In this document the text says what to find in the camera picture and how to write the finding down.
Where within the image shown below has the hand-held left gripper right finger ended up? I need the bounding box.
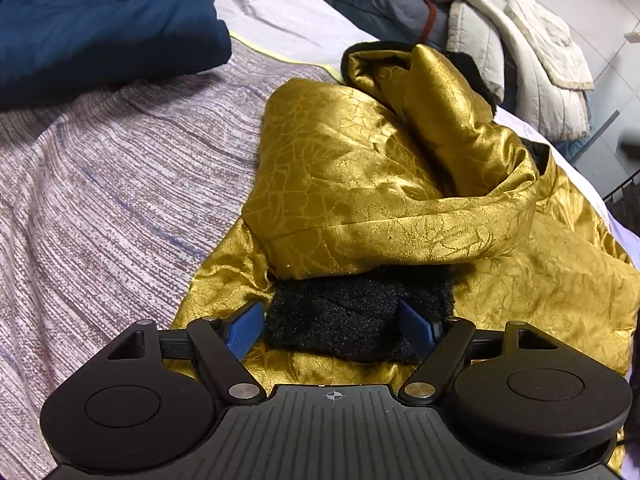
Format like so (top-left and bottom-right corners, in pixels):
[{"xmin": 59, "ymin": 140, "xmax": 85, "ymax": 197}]
[{"xmin": 397, "ymin": 300, "xmax": 557, "ymax": 407}]

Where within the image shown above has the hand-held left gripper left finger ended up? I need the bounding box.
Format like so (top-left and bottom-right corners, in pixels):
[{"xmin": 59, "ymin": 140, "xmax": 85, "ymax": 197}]
[{"xmin": 107, "ymin": 302, "xmax": 267, "ymax": 407}]

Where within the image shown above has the gold satin jacket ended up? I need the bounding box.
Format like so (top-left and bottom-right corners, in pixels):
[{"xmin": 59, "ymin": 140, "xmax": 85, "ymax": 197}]
[{"xmin": 167, "ymin": 42, "xmax": 637, "ymax": 397}]

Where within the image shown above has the beige quilted jacket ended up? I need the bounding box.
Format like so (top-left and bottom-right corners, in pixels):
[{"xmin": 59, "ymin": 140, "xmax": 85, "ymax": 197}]
[{"xmin": 412, "ymin": 0, "xmax": 596, "ymax": 142}]

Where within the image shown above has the navy blue garment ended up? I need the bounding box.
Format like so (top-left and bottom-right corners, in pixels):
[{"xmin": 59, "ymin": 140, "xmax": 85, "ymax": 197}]
[{"xmin": 0, "ymin": 0, "xmax": 234, "ymax": 112}]

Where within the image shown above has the black wire rack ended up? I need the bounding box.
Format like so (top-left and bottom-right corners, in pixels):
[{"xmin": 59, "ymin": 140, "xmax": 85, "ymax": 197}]
[{"xmin": 602, "ymin": 170, "xmax": 640, "ymax": 242}]

